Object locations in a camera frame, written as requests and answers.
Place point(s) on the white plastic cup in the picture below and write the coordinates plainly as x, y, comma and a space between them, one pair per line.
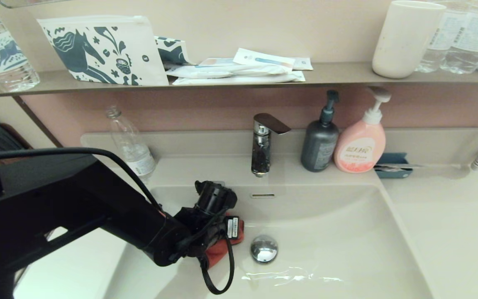
405, 41

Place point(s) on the white wrapped toiletry packet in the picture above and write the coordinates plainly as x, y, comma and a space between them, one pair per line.
222, 70

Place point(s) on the small white sachet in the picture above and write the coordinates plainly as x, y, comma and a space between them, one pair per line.
303, 63

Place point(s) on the long flat white packet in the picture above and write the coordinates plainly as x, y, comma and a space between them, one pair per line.
239, 79

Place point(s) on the chrome drain stopper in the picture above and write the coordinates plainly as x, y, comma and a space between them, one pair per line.
264, 248

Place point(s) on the chrome sink faucet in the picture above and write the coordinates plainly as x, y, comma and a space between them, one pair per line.
260, 153

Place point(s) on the clear empty plastic bottle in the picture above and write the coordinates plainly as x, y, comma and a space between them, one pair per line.
133, 145

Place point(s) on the white label water bottle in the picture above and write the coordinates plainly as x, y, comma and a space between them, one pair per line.
471, 41
444, 37

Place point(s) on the small horse print pouch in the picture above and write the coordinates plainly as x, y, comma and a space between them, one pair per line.
174, 52

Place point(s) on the blue striped white sachet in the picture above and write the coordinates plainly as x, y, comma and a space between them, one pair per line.
264, 59

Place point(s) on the taupe wall shelf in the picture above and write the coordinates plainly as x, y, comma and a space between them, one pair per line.
338, 74

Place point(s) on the dark grey pump bottle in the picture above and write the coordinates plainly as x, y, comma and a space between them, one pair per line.
318, 145

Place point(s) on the pink soap pump bottle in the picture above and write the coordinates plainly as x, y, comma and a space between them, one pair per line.
359, 149

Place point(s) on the small blue tray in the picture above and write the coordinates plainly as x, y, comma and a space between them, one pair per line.
392, 160

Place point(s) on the large horse print pouch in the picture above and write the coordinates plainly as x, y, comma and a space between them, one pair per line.
98, 50

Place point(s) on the horse label water bottle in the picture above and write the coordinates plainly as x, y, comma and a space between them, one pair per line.
2, 54

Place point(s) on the orange microfibre cloth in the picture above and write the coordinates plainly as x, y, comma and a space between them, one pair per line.
218, 251

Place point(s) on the white ceramic sink basin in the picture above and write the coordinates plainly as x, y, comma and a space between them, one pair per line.
326, 232

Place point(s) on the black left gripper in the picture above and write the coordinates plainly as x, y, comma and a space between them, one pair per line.
232, 227

